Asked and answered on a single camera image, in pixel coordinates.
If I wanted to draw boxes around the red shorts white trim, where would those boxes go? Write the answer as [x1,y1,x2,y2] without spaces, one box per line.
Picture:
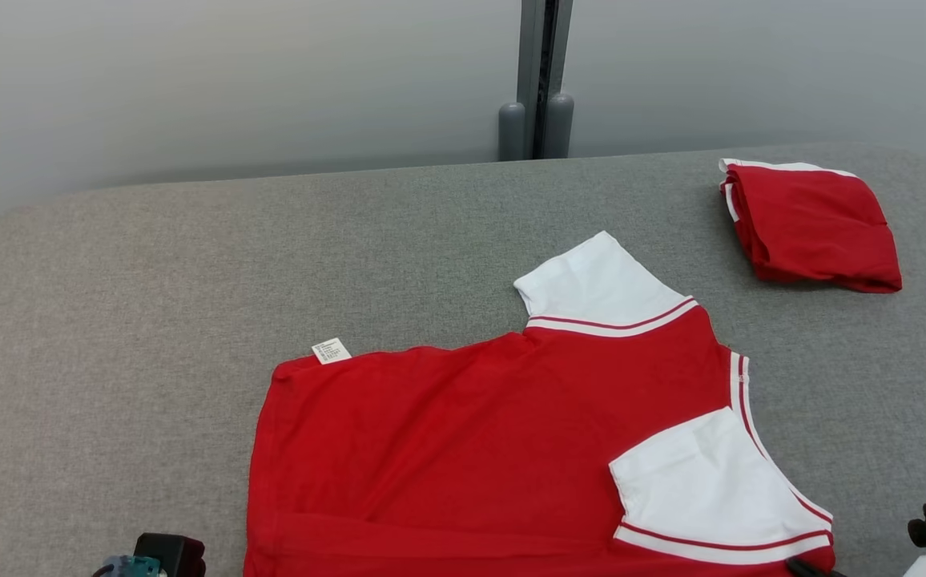
[718,158,903,294]

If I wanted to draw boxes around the red shirt white sleeves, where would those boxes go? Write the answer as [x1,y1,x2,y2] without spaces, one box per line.
[243,231,836,577]

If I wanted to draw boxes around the grey cylinder post cap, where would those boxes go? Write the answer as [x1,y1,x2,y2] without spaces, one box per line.
[545,92,575,159]
[498,102,526,162]

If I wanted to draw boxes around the grey partition post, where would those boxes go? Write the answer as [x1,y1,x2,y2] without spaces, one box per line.
[516,0,574,159]

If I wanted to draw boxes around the teal connector black cable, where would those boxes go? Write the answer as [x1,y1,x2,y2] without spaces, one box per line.
[92,555,164,577]

